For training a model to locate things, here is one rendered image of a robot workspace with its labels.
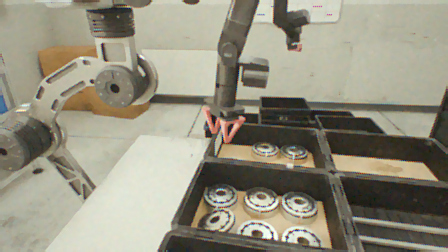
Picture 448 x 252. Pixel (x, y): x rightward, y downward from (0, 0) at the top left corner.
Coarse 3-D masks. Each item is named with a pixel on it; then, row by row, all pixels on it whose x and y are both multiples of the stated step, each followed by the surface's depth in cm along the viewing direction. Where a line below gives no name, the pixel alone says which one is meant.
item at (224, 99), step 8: (216, 88) 68; (224, 88) 66; (232, 88) 67; (216, 96) 68; (224, 96) 67; (232, 96) 68; (208, 104) 72; (216, 104) 69; (224, 104) 68; (232, 104) 69; (224, 112) 66; (232, 112) 67; (240, 112) 68
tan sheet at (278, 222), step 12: (204, 192) 88; (240, 192) 88; (240, 204) 83; (240, 216) 78; (252, 216) 78; (276, 216) 79; (324, 216) 79; (276, 228) 74; (288, 228) 75; (312, 228) 75; (324, 228) 75; (324, 240) 71
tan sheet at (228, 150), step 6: (222, 144) 117; (228, 144) 117; (222, 150) 112; (228, 150) 112; (234, 150) 112; (240, 150) 112; (246, 150) 112; (222, 156) 108; (228, 156) 108; (234, 156) 108; (240, 156) 108; (246, 156) 108; (252, 156) 108; (312, 156) 108; (270, 162) 104; (276, 162) 104; (282, 162) 104; (306, 162) 104; (312, 162) 104
